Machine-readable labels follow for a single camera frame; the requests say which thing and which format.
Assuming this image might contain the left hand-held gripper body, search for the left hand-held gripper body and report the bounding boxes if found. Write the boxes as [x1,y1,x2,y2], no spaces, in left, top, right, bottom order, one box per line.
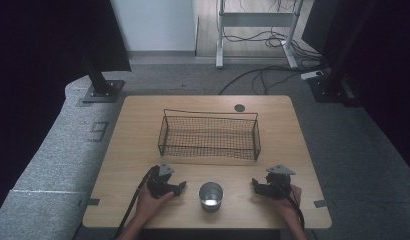
[146,162,176,200]

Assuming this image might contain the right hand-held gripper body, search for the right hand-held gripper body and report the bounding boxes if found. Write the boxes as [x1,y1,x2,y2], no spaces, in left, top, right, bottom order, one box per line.
[263,163,297,200]

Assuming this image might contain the person's left hand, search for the person's left hand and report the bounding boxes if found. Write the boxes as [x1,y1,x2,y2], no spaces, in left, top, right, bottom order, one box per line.
[135,184,176,225]

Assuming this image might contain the person's right hand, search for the person's right hand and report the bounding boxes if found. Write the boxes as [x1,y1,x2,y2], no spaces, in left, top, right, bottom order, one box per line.
[272,185,304,220]

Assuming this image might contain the metal cup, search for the metal cup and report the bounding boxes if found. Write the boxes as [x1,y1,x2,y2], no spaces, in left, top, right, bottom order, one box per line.
[198,181,225,214]

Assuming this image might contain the grey floor outlet plate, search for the grey floor outlet plate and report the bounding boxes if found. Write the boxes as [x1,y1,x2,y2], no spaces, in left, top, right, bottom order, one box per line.
[88,120,110,143]

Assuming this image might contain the black metal stand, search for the black metal stand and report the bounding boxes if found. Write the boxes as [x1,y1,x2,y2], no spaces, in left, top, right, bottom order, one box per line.
[80,46,126,104]
[307,0,377,105]

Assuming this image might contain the white power strip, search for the white power strip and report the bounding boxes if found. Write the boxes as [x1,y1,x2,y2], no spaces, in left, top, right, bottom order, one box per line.
[299,69,325,81]

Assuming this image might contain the dark curtain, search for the dark curtain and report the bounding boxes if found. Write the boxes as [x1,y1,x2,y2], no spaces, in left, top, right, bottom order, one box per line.
[301,0,410,176]
[0,0,132,221]

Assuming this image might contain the right hand-held gripper black cable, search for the right hand-held gripper black cable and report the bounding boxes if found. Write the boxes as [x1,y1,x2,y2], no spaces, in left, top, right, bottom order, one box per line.
[275,184,306,232]

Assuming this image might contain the hand-held gripper black cable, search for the hand-held gripper black cable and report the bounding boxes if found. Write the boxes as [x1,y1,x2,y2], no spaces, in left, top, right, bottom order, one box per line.
[112,165,160,240]
[275,184,306,232]

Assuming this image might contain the left hand-held gripper black cable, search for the left hand-held gripper black cable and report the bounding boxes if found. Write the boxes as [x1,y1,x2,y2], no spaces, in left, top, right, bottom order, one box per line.
[112,165,160,240]

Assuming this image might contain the black wire mesh basket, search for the black wire mesh basket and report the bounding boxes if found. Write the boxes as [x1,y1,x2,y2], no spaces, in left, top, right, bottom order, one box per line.
[157,108,262,162]

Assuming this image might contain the black floor cables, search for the black floor cables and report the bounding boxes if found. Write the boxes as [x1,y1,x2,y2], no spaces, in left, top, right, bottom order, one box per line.
[218,0,327,96]

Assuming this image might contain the white metal desk frame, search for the white metal desk frame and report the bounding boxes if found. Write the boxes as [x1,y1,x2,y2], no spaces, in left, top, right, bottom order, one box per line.
[215,0,306,70]

